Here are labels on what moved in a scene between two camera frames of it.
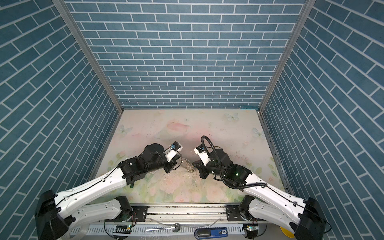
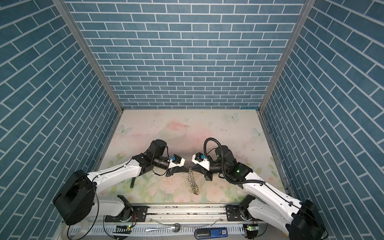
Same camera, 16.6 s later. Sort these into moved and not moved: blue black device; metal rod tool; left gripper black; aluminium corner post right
Moved: left gripper black
Not moved: blue black device; aluminium corner post right; metal rod tool
